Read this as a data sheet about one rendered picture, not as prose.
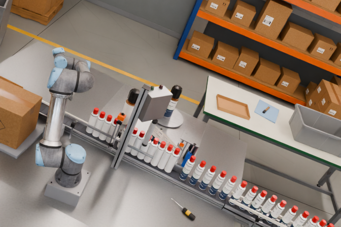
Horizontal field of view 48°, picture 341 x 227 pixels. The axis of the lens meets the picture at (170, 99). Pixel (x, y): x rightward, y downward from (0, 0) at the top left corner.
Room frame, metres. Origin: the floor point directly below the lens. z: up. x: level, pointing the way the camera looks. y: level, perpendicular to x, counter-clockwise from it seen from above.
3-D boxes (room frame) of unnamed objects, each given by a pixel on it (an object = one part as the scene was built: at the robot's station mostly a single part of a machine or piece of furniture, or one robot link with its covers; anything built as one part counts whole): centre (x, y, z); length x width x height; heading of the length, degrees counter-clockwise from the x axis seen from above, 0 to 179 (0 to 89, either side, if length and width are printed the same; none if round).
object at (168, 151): (2.01, -0.13, 0.98); 0.05 x 0.05 x 0.20
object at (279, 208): (1.95, -0.95, 0.98); 0.05 x 0.05 x 0.20
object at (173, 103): (2.61, -0.02, 1.04); 0.09 x 0.09 x 0.29
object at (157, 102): (1.93, 0.09, 1.38); 0.17 x 0.10 x 0.19; 142
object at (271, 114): (3.60, -0.99, 0.81); 0.32 x 0.24 x 0.01; 170
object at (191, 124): (2.46, 0.04, 0.86); 0.80 x 0.67 x 0.05; 87
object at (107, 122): (2.03, 0.32, 0.98); 0.05 x 0.05 x 0.20
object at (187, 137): (2.10, -0.24, 1.14); 0.14 x 0.11 x 0.01; 87
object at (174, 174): (2.02, 0.19, 0.86); 1.65 x 0.08 x 0.04; 87
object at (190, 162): (1.99, -0.30, 0.98); 0.05 x 0.05 x 0.20
